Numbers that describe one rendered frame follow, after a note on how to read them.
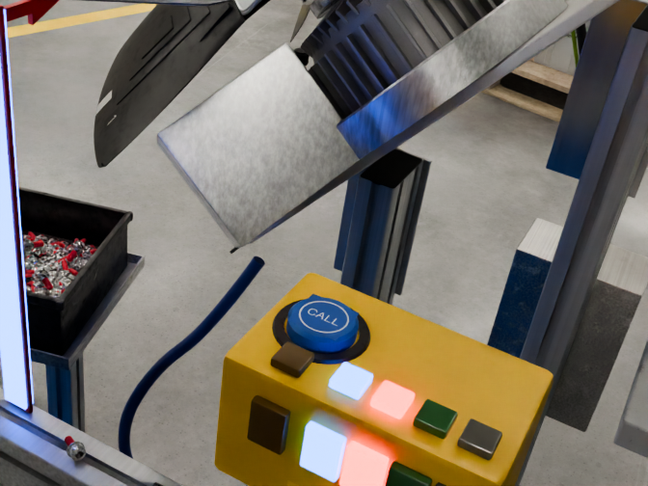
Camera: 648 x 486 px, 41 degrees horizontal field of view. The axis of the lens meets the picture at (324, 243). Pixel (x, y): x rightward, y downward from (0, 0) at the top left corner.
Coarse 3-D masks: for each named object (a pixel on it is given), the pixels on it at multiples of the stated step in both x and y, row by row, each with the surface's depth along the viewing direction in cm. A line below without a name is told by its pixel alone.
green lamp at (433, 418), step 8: (424, 408) 44; (432, 408) 44; (440, 408) 45; (448, 408) 45; (416, 416) 44; (424, 416) 44; (432, 416) 44; (440, 416) 44; (448, 416) 44; (456, 416) 44; (416, 424) 44; (424, 424) 44; (432, 424) 44; (440, 424) 44; (448, 424) 44; (432, 432) 44; (440, 432) 43; (448, 432) 44
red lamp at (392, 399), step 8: (384, 384) 45; (392, 384) 46; (376, 392) 45; (384, 392) 45; (392, 392) 45; (400, 392) 45; (408, 392) 45; (376, 400) 44; (384, 400) 44; (392, 400) 45; (400, 400) 45; (408, 400) 45; (376, 408) 45; (384, 408) 44; (392, 408) 44; (400, 408) 44; (392, 416) 44; (400, 416) 44
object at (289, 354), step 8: (288, 344) 47; (280, 352) 46; (288, 352) 47; (296, 352) 47; (304, 352) 47; (272, 360) 46; (280, 360) 46; (288, 360) 46; (296, 360) 46; (304, 360) 46; (312, 360) 47; (280, 368) 46; (288, 368) 46; (296, 368) 46; (304, 368) 46; (296, 376) 46
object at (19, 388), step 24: (0, 72) 54; (0, 96) 54; (0, 120) 55; (0, 144) 56; (0, 168) 57; (0, 192) 58; (0, 216) 59; (0, 240) 61; (0, 264) 62; (0, 288) 63; (0, 312) 65; (0, 336) 66; (24, 384) 68; (24, 408) 69
